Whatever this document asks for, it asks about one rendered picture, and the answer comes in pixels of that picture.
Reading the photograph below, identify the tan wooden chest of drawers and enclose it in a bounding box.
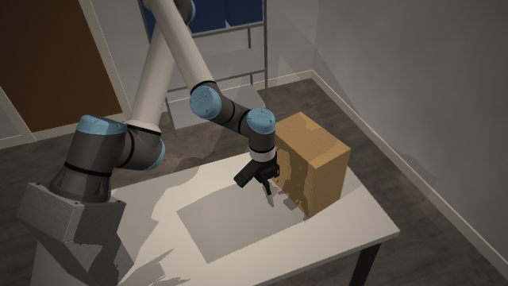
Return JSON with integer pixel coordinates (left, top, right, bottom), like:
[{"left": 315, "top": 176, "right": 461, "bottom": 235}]
[{"left": 275, "top": 111, "right": 351, "bottom": 218}]

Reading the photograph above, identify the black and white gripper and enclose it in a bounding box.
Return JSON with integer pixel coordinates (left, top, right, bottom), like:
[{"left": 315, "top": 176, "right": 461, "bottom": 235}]
[{"left": 254, "top": 151, "right": 279, "bottom": 207}]

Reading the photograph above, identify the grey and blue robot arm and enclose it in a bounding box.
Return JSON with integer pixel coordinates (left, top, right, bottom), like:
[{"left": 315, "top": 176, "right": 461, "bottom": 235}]
[{"left": 48, "top": 0, "right": 276, "bottom": 203}]

